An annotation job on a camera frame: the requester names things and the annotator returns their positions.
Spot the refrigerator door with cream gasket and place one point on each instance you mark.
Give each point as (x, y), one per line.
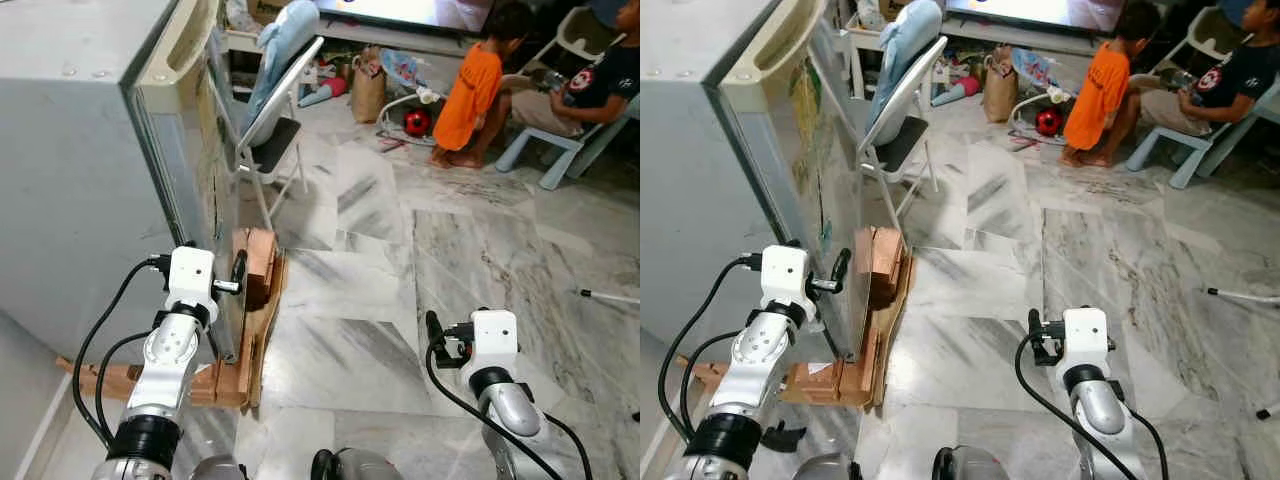
(190, 130)
(800, 140)

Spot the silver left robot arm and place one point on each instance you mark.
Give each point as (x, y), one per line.
(750, 365)
(165, 360)

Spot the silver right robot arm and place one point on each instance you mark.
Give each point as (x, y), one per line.
(515, 410)
(1100, 410)

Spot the wooden fridge stand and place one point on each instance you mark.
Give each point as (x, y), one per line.
(885, 300)
(262, 300)

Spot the grey robot torso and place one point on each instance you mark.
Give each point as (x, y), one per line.
(350, 467)
(970, 465)

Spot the white pole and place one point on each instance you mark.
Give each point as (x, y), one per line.
(610, 297)
(1240, 296)

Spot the white folding chair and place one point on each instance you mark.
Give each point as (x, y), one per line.
(905, 100)
(285, 100)

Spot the black plastic piece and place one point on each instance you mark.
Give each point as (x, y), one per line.
(782, 436)

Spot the grey refrigerator body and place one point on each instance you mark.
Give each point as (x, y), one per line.
(690, 170)
(70, 170)

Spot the pink toy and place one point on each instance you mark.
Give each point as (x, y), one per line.
(325, 92)
(957, 90)

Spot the red ball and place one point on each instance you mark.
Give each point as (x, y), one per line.
(417, 123)
(1049, 122)

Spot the brown paper bag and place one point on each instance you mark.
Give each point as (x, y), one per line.
(1000, 90)
(368, 90)

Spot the light blue pillow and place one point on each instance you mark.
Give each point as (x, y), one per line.
(900, 50)
(280, 50)

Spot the child in orange shirt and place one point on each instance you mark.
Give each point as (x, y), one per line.
(1100, 95)
(472, 95)

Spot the white and blue baby bouncer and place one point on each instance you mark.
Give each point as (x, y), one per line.
(1035, 70)
(405, 70)

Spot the person in black shirt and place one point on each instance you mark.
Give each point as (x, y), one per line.
(1235, 85)
(600, 85)

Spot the television screen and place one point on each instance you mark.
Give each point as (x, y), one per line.
(400, 10)
(1030, 10)

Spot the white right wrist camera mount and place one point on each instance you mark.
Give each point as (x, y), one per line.
(1088, 335)
(495, 338)

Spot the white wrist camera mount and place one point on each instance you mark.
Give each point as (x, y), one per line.
(785, 275)
(1088, 335)
(495, 338)
(190, 275)

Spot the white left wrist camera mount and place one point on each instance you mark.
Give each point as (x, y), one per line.
(190, 275)
(785, 275)

